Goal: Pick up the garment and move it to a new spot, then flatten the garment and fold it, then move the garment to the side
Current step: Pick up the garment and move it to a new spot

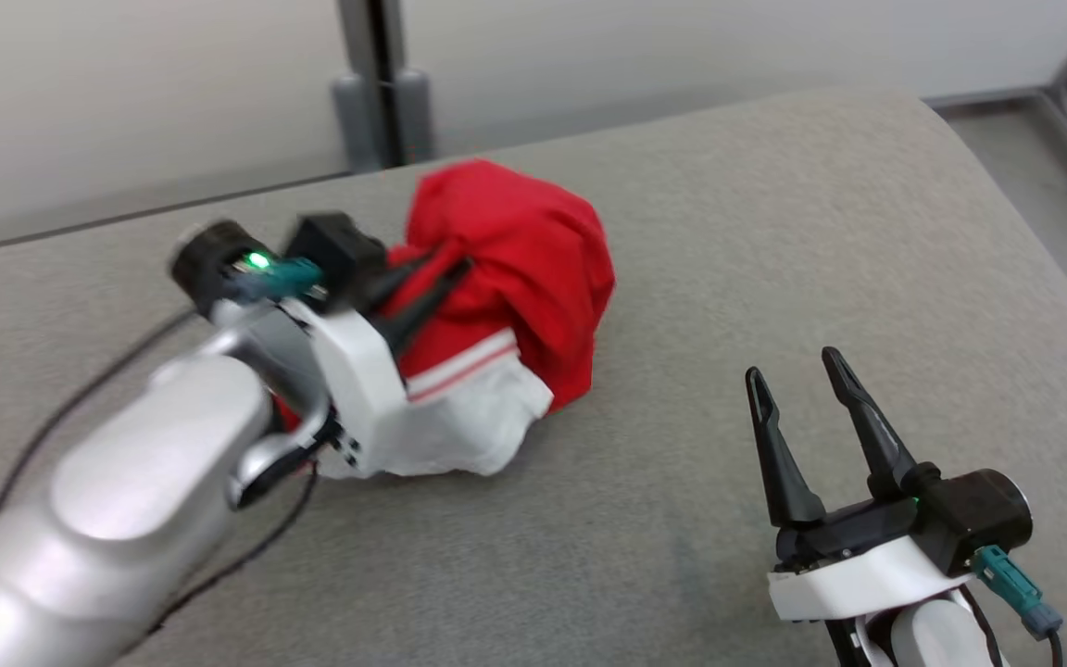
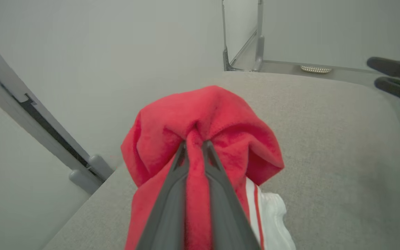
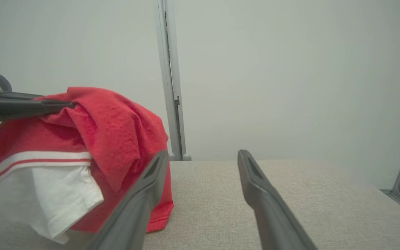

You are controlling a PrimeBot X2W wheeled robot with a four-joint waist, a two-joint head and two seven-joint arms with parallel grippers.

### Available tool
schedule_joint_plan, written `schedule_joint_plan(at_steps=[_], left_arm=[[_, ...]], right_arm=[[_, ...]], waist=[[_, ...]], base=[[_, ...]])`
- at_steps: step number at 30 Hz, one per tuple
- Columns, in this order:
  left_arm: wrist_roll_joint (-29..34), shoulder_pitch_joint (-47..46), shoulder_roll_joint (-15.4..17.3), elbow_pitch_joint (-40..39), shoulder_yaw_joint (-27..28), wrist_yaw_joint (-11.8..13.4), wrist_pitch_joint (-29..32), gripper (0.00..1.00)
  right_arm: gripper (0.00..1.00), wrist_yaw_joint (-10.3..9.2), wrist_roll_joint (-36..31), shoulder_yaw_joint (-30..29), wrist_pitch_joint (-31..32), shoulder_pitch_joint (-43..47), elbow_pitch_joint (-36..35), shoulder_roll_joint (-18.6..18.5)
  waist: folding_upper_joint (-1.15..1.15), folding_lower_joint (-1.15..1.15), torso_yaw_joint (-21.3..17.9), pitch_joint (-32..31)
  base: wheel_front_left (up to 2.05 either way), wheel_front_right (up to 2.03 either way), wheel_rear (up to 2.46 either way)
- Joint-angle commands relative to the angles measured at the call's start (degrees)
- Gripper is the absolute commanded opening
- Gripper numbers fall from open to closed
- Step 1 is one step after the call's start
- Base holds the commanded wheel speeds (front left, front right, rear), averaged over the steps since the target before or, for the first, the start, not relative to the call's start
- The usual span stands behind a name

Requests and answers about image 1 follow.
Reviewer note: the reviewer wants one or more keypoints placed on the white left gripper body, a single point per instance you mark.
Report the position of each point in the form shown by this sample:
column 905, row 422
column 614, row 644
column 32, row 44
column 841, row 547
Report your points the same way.
column 362, row 389

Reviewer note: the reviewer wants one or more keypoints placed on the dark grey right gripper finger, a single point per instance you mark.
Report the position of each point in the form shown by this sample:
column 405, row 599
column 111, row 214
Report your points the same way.
column 881, row 445
column 782, row 463

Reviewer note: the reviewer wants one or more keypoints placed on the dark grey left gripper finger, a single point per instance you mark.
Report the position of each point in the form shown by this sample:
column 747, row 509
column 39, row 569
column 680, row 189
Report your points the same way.
column 422, row 306
column 399, row 276

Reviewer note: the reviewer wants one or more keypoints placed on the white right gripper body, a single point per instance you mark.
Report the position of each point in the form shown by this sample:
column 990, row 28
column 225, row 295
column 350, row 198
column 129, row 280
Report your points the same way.
column 867, row 579

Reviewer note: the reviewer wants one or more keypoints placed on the red shorts with white panels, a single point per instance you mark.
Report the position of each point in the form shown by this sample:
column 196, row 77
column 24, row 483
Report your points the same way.
column 515, row 250

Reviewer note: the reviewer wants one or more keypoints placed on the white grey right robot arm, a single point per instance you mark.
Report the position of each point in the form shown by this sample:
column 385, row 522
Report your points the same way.
column 932, row 639

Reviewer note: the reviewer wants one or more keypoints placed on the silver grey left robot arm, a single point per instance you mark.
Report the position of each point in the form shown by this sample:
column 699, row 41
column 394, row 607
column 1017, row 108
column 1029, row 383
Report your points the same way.
column 107, row 482

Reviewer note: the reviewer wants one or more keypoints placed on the grey metal stand pole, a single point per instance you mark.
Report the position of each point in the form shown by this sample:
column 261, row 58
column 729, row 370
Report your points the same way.
column 376, row 56

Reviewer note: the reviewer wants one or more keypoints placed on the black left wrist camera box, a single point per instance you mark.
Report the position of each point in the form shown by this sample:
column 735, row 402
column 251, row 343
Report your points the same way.
column 334, row 255

